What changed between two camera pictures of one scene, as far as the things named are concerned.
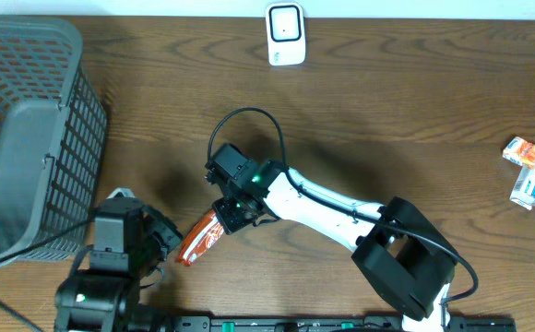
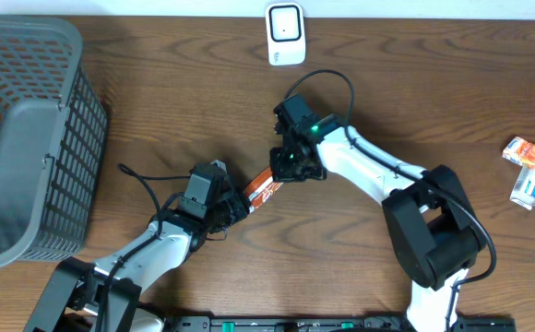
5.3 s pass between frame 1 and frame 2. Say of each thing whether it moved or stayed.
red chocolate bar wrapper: moved
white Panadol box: stayed
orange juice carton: stayed
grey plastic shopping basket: stayed
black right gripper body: moved
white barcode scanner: stayed
